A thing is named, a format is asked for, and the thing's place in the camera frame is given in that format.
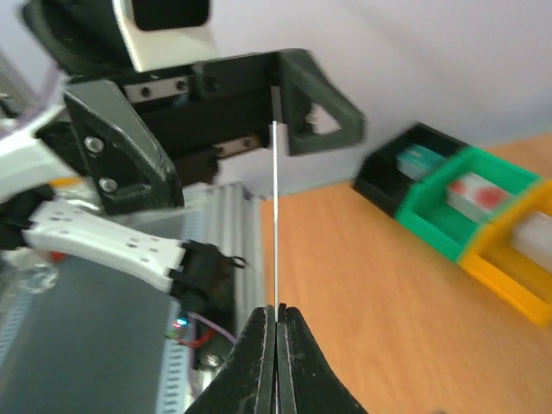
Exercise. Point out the grey slotted cable duct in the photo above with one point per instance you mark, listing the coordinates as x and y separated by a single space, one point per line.
174 393

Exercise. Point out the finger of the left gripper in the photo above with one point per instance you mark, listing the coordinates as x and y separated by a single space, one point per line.
304 87
130 169

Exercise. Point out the red spot card stack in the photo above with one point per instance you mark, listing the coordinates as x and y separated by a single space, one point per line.
475 197

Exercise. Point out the aluminium rail base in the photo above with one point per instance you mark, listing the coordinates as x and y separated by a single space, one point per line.
228 216

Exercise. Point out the green bin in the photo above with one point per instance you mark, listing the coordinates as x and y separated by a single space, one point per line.
426 213

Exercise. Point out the white card stack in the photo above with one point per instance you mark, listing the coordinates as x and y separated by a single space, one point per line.
532 238

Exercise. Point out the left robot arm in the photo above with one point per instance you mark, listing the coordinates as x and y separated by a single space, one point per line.
49 202

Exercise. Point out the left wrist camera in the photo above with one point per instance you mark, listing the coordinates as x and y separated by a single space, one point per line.
161 49

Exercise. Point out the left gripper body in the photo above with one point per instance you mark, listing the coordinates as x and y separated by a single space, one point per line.
194 112

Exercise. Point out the left controller board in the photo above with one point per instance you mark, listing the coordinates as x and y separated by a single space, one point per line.
179 330

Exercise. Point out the teal card stack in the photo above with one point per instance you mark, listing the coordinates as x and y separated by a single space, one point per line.
416 161

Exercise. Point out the black bin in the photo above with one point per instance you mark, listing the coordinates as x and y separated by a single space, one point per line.
388 173

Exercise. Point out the yellow bin left side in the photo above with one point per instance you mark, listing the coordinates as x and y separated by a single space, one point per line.
492 260

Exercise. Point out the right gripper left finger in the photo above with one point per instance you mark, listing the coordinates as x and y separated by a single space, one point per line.
245 383

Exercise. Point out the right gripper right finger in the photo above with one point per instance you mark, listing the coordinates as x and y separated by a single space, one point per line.
305 381

